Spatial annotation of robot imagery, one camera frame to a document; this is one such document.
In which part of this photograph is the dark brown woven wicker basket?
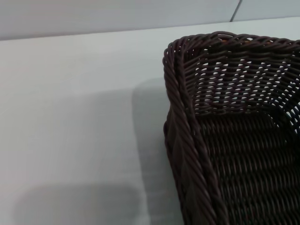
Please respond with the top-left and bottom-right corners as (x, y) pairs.
(161, 30), (300, 225)

